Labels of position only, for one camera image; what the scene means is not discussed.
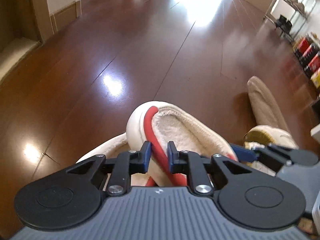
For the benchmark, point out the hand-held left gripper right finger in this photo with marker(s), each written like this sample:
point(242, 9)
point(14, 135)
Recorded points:
point(172, 157)

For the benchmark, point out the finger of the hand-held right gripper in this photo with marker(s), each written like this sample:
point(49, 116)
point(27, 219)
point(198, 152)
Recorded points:
point(241, 152)

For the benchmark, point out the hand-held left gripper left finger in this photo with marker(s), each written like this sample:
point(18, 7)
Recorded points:
point(147, 156)

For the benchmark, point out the cream slipper red trim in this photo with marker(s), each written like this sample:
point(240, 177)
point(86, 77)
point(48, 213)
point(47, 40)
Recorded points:
point(180, 130)
point(112, 147)

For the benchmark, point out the yellow box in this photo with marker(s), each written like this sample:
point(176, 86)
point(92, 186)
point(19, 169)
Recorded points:
point(317, 78)

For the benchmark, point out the red black box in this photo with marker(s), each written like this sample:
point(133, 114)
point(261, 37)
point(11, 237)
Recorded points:
point(309, 53)
point(302, 45)
point(313, 65)

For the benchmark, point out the metal storage rack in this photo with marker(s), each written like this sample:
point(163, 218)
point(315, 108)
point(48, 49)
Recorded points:
point(303, 13)

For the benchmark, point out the wooden door frame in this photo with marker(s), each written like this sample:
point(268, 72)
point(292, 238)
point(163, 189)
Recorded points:
point(40, 12)

